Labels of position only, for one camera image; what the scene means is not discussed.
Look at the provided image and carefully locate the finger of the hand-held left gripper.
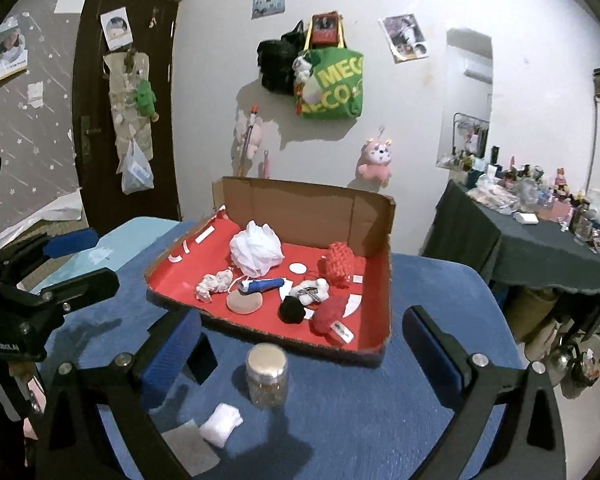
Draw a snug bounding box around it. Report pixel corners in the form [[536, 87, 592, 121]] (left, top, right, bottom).
[[17, 267, 120, 321], [0, 227, 99, 281]]

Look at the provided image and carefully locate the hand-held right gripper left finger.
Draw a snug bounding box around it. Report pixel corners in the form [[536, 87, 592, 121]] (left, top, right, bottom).
[[35, 307, 203, 480]]

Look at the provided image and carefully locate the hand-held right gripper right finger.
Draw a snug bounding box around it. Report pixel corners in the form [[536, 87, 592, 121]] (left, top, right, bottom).
[[402, 305, 566, 480]]

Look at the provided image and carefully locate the white knotted cloth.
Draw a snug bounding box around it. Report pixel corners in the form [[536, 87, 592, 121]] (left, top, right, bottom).
[[196, 269, 236, 303]]

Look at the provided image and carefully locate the beige round sponge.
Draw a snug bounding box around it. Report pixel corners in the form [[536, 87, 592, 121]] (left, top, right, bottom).
[[226, 290, 264, 315]]

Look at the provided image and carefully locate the red plush toy white label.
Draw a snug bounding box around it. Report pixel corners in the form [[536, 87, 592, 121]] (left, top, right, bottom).
[[308, 294, 355, 345]]

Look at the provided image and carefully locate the blue and white tube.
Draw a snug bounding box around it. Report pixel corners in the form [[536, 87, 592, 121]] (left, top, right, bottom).
[[239, 277, 286, 295]]

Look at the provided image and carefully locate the black pompom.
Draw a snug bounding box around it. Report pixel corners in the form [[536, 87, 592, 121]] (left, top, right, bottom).
[[278, 296, 308, 324]]

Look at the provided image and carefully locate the black and white plush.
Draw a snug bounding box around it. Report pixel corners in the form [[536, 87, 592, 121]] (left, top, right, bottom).
[[289, 279, 331, 306]]

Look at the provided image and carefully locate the cardboard box red inside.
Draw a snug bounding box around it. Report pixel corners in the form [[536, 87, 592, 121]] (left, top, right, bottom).
[[144, 176, 397, 368]]

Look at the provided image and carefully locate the person's left forearm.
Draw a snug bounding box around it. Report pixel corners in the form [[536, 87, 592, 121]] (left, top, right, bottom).
[[22, 400, 43, 443]]

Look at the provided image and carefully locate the white plastic sheet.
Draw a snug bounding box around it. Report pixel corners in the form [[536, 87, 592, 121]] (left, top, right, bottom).
[[0, 190, 83, 251]]

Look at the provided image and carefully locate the light blue bed sheet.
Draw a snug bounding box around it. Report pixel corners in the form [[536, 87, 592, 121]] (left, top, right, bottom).
[[30, 217, 181, 291]]

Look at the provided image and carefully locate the small white folded towel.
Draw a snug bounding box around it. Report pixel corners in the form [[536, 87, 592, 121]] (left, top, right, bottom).
[[198, 402, 243, 447]]

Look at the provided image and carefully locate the white plastic bag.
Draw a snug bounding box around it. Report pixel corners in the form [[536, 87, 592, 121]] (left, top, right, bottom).
[[121, 137, 155, 195]]

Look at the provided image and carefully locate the dark flat square pad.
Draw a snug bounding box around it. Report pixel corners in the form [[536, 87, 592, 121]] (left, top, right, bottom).
[[160, 420, 221, 478]]

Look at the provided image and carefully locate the clear glass jar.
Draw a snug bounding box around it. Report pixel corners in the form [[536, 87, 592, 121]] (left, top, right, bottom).
[[245, 343, 288, 409]]

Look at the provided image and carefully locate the tan bag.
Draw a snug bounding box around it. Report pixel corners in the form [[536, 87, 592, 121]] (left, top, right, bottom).
[[507, 287, 556, 346]]

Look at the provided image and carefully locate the blue blanket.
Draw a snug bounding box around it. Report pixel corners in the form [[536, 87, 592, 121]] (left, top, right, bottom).
[[37, 217, 526, 480]]

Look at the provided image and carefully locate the red crochet pouch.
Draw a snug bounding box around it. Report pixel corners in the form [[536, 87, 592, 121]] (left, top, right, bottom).
[[321, 241, 367, 288]]

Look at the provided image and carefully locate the white mesh bath pouf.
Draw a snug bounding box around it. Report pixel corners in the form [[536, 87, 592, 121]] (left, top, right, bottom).
[[229, 220, 286, 278]]

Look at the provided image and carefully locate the paper hanging organiser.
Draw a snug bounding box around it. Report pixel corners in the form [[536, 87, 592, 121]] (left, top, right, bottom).
[[102, 47, 156, 161]]

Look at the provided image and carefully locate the dark green tablecloth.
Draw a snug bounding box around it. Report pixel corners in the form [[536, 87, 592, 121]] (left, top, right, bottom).
[[420, 180, 600, 306]]

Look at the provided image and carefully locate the dark brown door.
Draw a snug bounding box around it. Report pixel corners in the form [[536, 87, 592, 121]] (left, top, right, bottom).
[[72, 0, 187, 233]]

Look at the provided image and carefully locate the green plush toy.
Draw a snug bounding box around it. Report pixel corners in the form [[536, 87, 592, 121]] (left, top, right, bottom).
[[132, 80, 160, 122]]

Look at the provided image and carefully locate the cluster of cosmetics bottles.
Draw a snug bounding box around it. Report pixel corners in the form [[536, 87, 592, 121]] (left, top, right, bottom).
[[437, 112, 600, 256]]

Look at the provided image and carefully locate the photo sheet on door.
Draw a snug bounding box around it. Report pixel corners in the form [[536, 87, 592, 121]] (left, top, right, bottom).
[[100, 7, 133, 52]]

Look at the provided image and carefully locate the black bag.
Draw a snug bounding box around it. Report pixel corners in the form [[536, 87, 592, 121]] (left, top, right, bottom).
[[256, 20, 308, 96]]

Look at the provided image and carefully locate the white plush bag charm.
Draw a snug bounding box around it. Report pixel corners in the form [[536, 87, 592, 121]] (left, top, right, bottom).
[[292, 52, 321, 103]]

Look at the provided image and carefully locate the green tote bag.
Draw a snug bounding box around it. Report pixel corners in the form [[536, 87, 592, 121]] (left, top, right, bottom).
[[295, 47, 366, 121]]

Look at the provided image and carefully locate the white air conditioner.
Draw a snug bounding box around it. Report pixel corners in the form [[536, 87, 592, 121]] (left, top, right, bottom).
[[464, 57, 493, 81]]

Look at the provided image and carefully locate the red and yellow bag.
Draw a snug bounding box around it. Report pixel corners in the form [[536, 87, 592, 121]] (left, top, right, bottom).
[[305, 10, 345, 51]]

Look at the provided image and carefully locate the door handle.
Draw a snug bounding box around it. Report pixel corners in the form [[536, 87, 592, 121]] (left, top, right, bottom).
[[80, 116, 102, 161]]

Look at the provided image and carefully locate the wall calendar with photo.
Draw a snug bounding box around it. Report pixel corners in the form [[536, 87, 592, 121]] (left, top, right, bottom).
[[0, 17, 29, 82]]

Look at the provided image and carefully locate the photo wall poster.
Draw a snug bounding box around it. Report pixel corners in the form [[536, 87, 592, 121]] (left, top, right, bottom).
[[378, 12, 430, 64]]

